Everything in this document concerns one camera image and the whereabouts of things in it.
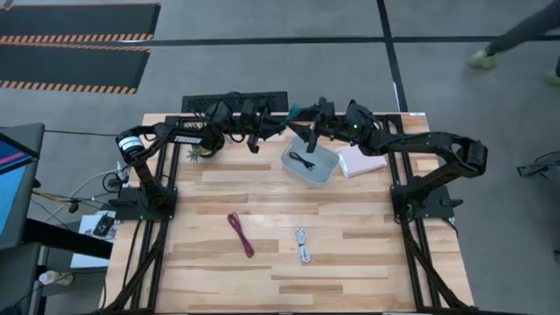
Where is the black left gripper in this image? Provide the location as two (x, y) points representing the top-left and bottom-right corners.
(205, 92), (288, 155)

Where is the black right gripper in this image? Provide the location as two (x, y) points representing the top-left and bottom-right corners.
(288, 96), (383, 155)

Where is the teal braided USB-C cable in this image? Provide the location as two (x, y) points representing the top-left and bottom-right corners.
(279, 102), (303, 129)

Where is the black USB-C cable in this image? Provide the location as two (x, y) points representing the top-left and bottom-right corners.
(288, 150), (317, 172)

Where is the maroon braided USB-C cable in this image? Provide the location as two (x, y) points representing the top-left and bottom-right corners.
(227, 212), (256, 259)

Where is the translucent plastic bin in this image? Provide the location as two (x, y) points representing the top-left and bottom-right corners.
(280, 135), (341, 190)

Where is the black floor vent grate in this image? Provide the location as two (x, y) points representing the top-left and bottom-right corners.
(181, 91), (290, 114)

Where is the small potted green plant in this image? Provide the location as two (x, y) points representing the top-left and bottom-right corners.
(185, 143), (227, 165)

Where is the black handheld remote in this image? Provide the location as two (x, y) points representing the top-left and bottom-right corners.
(93, 213), (116, 238)

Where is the black hazard-striped floor mat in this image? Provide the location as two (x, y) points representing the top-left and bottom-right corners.
(0, 3), (162, 46)
(0, 43), (152, 95)

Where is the white paper sheet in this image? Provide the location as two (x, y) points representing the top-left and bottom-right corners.
(78, 210), (117, 242)

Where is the person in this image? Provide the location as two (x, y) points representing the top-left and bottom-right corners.
(466, 0), (560, 88)

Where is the black floor stand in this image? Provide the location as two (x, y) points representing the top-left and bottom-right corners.
(515, 150), (560, 180)

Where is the computer monitor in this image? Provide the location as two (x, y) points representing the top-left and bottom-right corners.
(0, 122), (46, 251)

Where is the clear plastic bottle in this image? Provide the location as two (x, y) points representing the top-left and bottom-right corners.
(38, 269), (74, 287)

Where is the white USB-C cable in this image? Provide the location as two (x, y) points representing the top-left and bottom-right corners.
(294, 227), (312, 264)

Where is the black aluminium rig frame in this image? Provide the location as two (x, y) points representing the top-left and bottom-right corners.
(100, 112), (478, 315)

